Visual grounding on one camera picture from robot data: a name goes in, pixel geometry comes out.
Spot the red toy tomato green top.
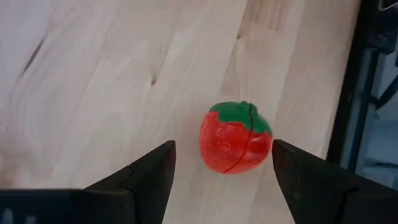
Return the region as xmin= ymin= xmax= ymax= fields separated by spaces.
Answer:
xmin=198 ymin=101 xmax=274 ymax=175

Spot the black metal table frame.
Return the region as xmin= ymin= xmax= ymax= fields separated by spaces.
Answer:
xmin=325 ymin=0 xmax=398 ymax=166

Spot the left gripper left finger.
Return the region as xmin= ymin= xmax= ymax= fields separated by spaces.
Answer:
xmin=83 ymin=139 xmax=177 ymax=224

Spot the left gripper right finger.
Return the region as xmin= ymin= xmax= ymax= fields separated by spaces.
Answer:
xmin=271 ymin=139 xmax=398 ymax=224

